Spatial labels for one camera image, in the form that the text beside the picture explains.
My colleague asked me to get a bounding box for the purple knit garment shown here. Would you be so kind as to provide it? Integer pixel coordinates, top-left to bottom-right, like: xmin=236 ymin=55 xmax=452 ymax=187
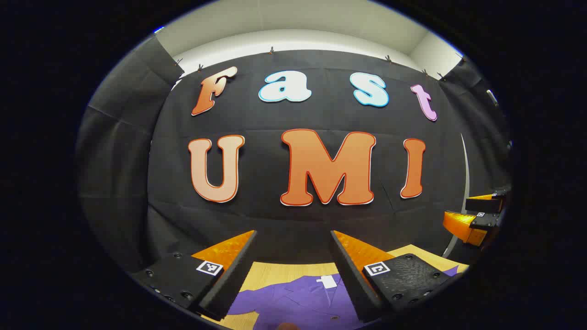
xmin=227 ymin=265 xmax=459 ymax=330

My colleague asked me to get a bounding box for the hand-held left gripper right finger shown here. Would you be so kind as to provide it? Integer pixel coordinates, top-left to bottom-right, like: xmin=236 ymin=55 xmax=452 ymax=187
xmin=330 ymin=230 xmax=459 ymax=324

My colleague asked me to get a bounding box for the white vertical pole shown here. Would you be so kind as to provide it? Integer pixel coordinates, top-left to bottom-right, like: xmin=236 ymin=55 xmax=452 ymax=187
xmin=443 ymin=133 xmax=471 ymax=259

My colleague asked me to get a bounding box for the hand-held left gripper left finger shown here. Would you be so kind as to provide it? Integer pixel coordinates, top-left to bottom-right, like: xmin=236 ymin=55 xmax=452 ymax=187
xmin=131 ymin=230 xmax=258 ymax=321

